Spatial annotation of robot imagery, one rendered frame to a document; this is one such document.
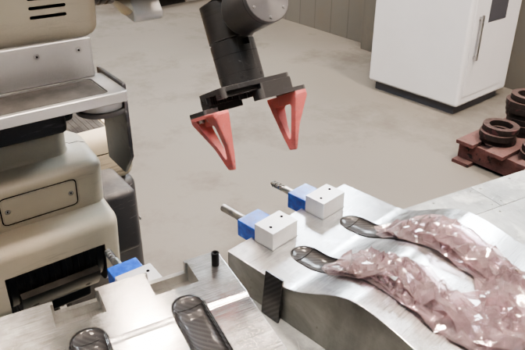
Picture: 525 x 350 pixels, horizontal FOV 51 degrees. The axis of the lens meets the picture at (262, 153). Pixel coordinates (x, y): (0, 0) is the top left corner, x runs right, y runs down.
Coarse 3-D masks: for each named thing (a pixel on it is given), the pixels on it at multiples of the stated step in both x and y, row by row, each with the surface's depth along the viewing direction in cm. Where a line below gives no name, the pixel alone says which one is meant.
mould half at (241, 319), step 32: (96, 288) 64; (128, 288) 64; (192, 288) 64; (224, 288) 64; (0, 320) 59; (32, 320) 59; (96, 320) 59; (128, 320) 59; (160, 320) 59; (224, 320) 60; (256, 320) 60
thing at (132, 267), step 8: (112, 256) 79; (112, 264) 78; (120, 264) 76; (128, 264) 76; (136, 264) 76; (112, 272) 74; (120, 272) 74; (128, 272) 72; (136, 272) 72; (144, 272) 72; (152, 272) 72; (112, 280) 74
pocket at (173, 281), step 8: (184, 264) 68; (184, 272) 69; (192, 272) 67; (152, 280) 67; (160, 280) 67; (168, 280) 68; (176, 280) 68; (184, 280) 69; (192, 280) 68; (152, 288) 67; (160, 288) 68; (168, 288) 68; (176, 288) 68
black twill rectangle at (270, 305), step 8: (264, 280) 71; (272, 280) 70; (280, 280) 69; (264, 288) 72; (272, 288) 70; (280, 288) 69; (264, 296) 72; (272, 296) 71; (280, 296) 70; (264, 304) 72; (272, 304) 71; (280, 304) 70; (264, 312) 73; (272, 312) 71
